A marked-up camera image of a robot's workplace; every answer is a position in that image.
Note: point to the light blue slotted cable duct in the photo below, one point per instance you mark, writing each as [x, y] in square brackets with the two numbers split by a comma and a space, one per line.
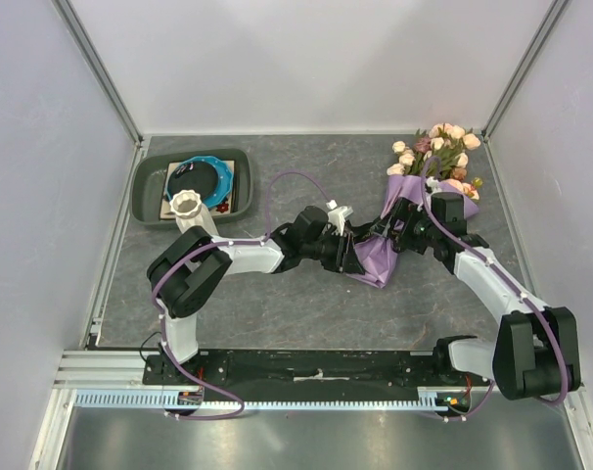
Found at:
[175, 400]

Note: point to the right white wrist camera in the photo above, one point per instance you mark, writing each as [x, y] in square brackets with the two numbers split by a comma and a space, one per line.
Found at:
[432, 186]

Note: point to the purple pink wrapping paper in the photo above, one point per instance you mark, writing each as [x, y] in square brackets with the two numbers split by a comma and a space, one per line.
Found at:
[375, 252]

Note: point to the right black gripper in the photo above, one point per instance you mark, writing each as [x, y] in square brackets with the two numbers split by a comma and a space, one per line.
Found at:
[407, 211]

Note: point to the beige square board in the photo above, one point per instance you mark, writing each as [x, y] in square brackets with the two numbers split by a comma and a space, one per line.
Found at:
[226, 208]

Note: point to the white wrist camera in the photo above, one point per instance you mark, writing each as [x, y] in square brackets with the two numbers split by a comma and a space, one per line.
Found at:
[338, 215]
[432, 186]

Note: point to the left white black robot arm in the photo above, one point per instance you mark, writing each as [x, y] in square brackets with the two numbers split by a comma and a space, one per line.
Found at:
[186, 274]

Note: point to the white ribbed vase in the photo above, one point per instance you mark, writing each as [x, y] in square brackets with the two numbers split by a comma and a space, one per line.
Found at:
[190, 211]

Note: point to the pink artificial flower bunch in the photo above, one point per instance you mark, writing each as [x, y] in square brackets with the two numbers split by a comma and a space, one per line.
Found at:
[451, 144]

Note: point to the blue rimmed black bowl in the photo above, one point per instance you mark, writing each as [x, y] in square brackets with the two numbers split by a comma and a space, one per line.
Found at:
[210, 177]

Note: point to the aluminium frame post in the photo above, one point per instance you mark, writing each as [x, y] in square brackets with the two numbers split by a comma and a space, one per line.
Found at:
[532, 52]
[84, 43]

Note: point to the right aluminium frame post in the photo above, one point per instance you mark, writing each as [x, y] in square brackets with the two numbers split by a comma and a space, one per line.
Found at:
[532, 52]

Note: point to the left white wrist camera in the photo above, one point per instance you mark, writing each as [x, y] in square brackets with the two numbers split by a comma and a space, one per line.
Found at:
[338, 215]

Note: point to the dark green plastic tray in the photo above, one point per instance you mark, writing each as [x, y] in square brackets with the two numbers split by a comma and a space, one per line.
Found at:
[150, 175]

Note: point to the left aluminium frame post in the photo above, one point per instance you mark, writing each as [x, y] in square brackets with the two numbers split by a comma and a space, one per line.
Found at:
[84, 43]

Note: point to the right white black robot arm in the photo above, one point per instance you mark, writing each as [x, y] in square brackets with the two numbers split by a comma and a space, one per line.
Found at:
[535, 354]

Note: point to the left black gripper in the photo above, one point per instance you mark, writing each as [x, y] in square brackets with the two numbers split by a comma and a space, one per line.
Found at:
[349, 263]

